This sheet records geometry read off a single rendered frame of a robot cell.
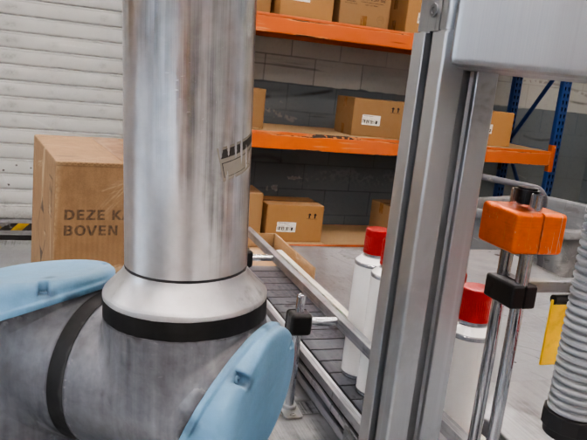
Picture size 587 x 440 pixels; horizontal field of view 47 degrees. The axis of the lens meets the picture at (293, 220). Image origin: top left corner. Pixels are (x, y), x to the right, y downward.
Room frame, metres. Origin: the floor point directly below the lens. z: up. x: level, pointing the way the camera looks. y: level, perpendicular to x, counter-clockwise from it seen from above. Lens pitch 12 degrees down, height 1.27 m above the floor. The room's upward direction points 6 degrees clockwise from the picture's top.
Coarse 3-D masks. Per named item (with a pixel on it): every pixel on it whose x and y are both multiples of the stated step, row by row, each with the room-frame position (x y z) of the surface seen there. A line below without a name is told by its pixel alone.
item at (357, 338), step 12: (252, 240) 1.27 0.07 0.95; (264, 240) 1.23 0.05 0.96; (264, 252) 1.19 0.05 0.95; (276, 252) 1.15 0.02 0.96; (276, 264) 1.12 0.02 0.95; (288, 264) 1.09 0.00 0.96; (288, 276) 1.06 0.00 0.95; (300, 276) 1.03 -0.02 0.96; (300, 288) 1.00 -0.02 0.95; (312, 288) 0.97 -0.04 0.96; (312, 300) 0.95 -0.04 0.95; (324, 300) 0.92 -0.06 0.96; (324, 312) 0.90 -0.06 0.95; (336, 312) 0.88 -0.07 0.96; (348, 324) 0.83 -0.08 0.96; (348, 336) 0.82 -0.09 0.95; (360, 336) 0.80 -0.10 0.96; (360, 348) 0.78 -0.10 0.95; (444, 420) 0.60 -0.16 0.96; (444, 432) 0.60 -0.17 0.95; (456, 432) 0.58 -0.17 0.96
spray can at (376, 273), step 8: (384, 240) 0.81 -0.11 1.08; (376, 272) 0.81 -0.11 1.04; (376, 280) 0.80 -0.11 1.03; (376, 288) 0.80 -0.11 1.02; (368, 296) 0.82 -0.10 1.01; (376, 296) 0.80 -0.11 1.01; (368, 304) 0.81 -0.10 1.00; (368, 312) 0.81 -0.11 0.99; (368, 320) 0.81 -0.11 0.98; (368, 328) 0.81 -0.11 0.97; (368, 336) 0.80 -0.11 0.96; (360, 360) 0.81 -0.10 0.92; (368, 360) 0.80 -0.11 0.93; (360, 368) 0.81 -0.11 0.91; (360, 376) 0.81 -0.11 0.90; (360, 384) 0.81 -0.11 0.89; (360, 392) 0.80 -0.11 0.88
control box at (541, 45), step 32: (480, 0) 0.41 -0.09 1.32; (512, 0) 0.40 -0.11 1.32; (544, 0) 0.40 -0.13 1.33; (576, 0) 0.39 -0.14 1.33; (480, 32) 0.41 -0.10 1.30; (512, 32) 0.40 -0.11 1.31; (544, 32) 0.40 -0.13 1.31; (576, 32) 0.39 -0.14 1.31; (480, 64) 0.41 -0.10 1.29; (512, 64) 0.40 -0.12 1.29; (544, 64) 0.40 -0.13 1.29; (576, 64) 0.39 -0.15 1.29
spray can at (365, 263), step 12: (372, 228) 0.87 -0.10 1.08; (384, 228) 0.88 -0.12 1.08; (372, 240) 0.86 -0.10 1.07; (372, 252) 0.86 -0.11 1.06; (360, 264) 0.85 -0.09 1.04; (372, 264) 0.85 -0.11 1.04; (360, 276) 0.85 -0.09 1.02; (360, 288) 0.85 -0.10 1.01; (360, 300) 0.85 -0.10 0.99; (360, 312) 0.85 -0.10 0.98; (360, 324) 0.85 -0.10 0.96; (348, 348) 0.86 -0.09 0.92; (348, 360) 0.85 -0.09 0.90; (348, 372) 0.85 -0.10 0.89
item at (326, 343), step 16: (256, 272) 1.29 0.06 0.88; (272, 272) 1.30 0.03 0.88; (272, 288) 1.20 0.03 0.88; (288, 288) 1.21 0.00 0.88; (272, 304) 1.12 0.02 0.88; (288, 304) 1.13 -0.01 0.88; (304, 336) 0.98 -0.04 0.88; (320, 336) 0.99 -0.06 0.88; (336, 336) 1.00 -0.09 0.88; (320, 352) 0.93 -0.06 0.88; (336, 352) 0.94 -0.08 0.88; (336, 368) 0.88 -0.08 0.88; (336, 384) 0.83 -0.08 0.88; (352, 384) 0.83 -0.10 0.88; (352, 400) 0.79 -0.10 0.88
